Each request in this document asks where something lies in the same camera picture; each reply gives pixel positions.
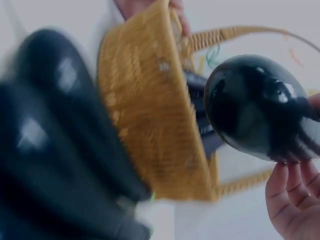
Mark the person's left hand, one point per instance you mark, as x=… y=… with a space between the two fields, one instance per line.
x=135 y=7

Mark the person's left fingers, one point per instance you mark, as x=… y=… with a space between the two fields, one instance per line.
x=183 y=18

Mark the person's right thumb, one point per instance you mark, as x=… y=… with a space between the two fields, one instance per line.
x=316 y=100

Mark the dark purple eggplant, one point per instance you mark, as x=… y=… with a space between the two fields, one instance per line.
x=252 y=107
x=204 y=123
x=212 y=143
x=37 y=165
x=196 y=79
x=197 y=97
x=57 y=62

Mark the person's right hand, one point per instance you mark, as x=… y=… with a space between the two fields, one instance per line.
x=303 y=220

